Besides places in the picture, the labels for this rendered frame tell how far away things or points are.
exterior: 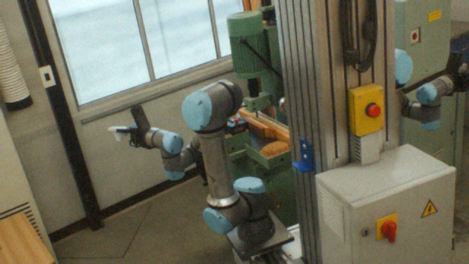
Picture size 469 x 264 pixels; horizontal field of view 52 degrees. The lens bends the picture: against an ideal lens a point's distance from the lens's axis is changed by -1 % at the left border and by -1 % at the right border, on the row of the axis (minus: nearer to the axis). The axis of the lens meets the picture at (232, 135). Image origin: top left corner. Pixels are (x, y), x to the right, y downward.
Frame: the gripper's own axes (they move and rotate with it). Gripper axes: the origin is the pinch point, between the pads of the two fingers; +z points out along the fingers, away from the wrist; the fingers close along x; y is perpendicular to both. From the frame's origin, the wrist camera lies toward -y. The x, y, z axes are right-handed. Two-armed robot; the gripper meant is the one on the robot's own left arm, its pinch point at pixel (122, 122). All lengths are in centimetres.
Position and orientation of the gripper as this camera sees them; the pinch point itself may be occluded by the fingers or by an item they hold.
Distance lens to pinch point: 208.3
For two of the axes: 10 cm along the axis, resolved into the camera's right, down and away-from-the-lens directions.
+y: 0.5, 9.4, 3.2
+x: 6.9, -2.7, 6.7
